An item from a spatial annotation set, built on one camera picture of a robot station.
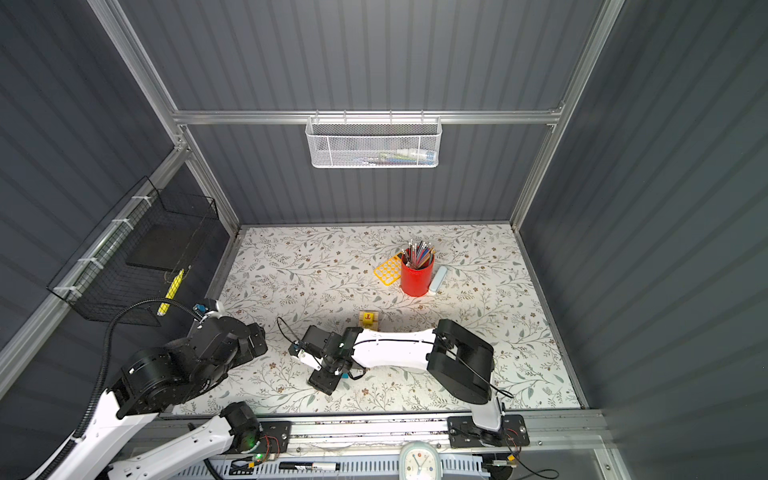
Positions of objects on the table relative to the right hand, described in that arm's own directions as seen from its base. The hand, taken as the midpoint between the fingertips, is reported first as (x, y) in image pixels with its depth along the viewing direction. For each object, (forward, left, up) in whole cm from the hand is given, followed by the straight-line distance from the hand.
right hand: (323, 379), depth 80 cm
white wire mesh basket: (+79, -12, +23) cm, 83 cm away
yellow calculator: (+38, -18, -2) cm, 42 cm away
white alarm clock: (-18, -25, -1) cm, 31 cm away
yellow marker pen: (+8, +32, +26) cm, 41 cm away
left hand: (+3, +13, +20) cm, 24 cm away
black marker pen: (-19, -4, -2) cm, 19 cm away
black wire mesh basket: (+18, +45, +26) cm, 55 cm away
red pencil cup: (+30, -27, +2) cm, 40 cm away
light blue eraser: (+34, -35, -1) cm, 49 cm away
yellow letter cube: (+17, -11, +2) cm, 20 cm away
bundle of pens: (+36, -28, +8) cm, 46 cm away
